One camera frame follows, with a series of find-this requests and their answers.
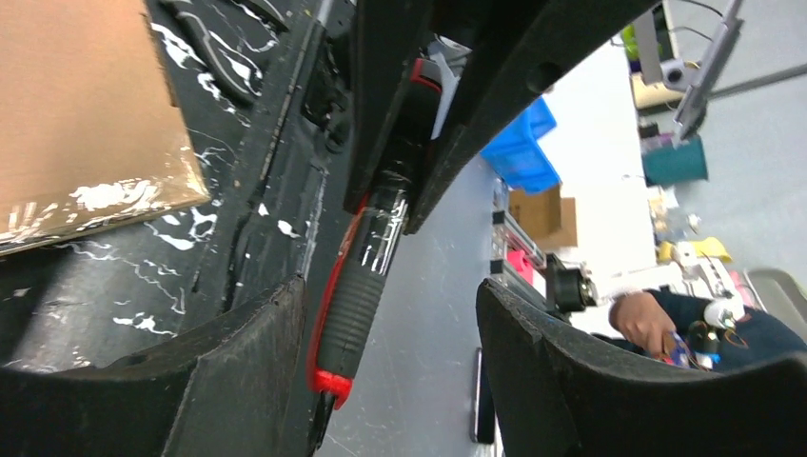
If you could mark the person hand in background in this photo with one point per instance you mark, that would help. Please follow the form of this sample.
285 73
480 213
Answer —
641 320

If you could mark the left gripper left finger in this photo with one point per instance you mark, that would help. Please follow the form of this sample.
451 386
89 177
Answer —
157 391

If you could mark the teal container in background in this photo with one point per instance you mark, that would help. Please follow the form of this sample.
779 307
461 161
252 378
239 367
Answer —
667 166

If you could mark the black grey wire stripper pliers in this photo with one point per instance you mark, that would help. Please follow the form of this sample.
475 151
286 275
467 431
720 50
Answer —
232 70

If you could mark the blue plastic bin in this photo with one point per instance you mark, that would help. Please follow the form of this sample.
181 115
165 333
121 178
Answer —
515 153

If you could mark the red black utility knife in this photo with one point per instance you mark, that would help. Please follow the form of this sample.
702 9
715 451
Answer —
357 281

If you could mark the background cardboard box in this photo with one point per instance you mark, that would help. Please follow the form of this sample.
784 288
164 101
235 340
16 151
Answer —
549 219

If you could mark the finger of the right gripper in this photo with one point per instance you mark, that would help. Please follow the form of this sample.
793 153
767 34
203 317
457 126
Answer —
385 40
527 46

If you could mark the brown cardboard express box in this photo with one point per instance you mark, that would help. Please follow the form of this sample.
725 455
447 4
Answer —
91 135

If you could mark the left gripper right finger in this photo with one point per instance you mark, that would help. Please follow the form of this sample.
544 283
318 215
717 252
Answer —
559 391

